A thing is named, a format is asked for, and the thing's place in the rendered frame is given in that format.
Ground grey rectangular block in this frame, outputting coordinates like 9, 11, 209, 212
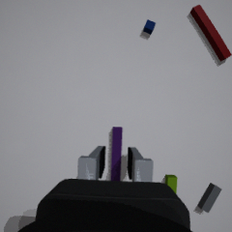
197, 183, 221, 213

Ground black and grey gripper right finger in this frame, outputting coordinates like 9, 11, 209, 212
128, 147, 154, 182

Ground olive green rod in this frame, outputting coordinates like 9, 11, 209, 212
165, 175, 177, 192

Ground dark red rod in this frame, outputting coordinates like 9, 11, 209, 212
190, 5, 232, 62

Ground small blue cube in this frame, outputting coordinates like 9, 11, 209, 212
143, 19, 156, 35

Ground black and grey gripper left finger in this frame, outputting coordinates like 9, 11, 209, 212
77, 146, 105, 180

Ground purple rod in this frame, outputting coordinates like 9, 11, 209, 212
111, 127, 123, 181

